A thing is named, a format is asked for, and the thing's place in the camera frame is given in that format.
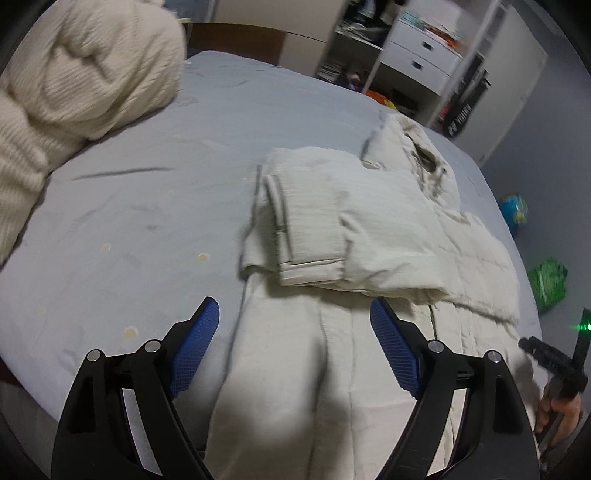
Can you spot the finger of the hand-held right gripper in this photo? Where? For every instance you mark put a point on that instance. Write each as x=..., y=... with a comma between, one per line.
x=540, y=353

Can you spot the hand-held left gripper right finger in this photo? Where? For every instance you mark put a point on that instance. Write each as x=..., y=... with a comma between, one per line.
x=392, y=344

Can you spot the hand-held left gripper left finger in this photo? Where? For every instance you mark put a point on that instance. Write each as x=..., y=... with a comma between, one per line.
x=196, y=344

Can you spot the folded clothes on shelf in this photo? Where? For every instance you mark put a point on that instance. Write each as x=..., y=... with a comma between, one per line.
x=339, y=74

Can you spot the person's right hand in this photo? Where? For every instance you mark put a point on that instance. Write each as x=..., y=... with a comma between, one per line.
x=565, y=413

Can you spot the green shopping bag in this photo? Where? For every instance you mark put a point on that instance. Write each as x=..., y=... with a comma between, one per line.
x=547, y=286

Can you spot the bed with grey sheet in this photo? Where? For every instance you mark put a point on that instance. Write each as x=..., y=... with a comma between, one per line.
x=152, y=221

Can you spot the blue globe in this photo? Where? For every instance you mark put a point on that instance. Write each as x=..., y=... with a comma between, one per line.
x=515, y=212

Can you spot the orange clothing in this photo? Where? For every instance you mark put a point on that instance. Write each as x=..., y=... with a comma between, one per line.
x=381, y=98

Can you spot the black racket bag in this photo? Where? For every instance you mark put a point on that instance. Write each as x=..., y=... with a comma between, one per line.
x=464, y=99

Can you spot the white door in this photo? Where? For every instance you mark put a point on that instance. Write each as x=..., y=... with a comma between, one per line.
x=512, y=78

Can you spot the white drawer unit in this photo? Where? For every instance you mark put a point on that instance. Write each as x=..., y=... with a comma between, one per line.
x=415, y=57

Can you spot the cream knit blanket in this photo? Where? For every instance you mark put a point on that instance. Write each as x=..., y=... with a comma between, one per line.
x=78, y=78

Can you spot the white open shelf unit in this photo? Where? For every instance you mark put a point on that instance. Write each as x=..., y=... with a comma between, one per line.
x=369, y=50

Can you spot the brown wooden headboard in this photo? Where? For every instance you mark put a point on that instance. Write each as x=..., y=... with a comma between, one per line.
x=240, y=41

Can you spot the pile of things on drawers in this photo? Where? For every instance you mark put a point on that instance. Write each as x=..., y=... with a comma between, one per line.
x=434, y=30

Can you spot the cream wardrobe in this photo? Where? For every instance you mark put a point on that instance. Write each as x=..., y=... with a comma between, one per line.
x=277, y=14

